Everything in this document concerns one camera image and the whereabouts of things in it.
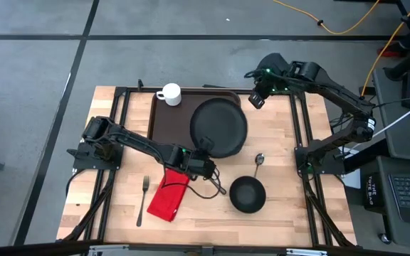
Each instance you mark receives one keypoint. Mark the dark metal fork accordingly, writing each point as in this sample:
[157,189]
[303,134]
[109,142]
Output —
[142,202]

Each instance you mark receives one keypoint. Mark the metal spoon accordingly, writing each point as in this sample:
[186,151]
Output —
[260,159]

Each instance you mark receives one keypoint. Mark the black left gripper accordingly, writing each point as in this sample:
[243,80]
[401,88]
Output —
[201,163]

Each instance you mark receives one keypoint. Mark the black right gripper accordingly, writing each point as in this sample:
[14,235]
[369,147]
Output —
[272,76]

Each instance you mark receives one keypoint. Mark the dark metal knife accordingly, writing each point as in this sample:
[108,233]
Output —
[221,189]

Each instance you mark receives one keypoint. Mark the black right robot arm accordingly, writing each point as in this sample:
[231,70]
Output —
[340,96]

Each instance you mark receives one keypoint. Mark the black round plate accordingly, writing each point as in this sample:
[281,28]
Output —
[223,124]

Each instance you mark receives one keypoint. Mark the black metal table frame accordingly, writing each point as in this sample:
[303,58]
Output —
[144,89]

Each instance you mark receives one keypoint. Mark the black round bowl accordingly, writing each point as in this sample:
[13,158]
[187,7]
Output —
[247,195]

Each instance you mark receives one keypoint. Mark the dark brown plastic tray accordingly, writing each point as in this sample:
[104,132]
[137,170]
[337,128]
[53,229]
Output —
[169,121]

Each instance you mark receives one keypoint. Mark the black camera rig bar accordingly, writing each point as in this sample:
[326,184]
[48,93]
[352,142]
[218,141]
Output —
[30,249]

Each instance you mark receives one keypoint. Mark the person's shoe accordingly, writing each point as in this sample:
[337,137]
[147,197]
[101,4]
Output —
[390,52]

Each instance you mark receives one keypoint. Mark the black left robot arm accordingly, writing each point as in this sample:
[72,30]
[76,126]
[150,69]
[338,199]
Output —
[137,144]

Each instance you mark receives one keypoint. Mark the red cloth napkin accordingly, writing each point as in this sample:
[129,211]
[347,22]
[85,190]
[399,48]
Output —
[167,199]

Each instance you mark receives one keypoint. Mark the white paper sheet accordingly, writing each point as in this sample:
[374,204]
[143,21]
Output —
[352,181]

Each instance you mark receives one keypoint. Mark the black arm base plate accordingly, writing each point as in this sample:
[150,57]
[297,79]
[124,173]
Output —
[84,164]
[333,170]

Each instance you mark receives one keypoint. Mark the white ceramic mug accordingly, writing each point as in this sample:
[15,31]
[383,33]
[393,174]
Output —
[172,93]

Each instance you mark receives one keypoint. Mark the black caster wheel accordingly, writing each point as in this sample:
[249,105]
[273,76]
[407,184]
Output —
[386,238]

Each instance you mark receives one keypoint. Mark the black tote bag box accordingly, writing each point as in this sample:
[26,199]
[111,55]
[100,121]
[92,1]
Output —
[374,192]

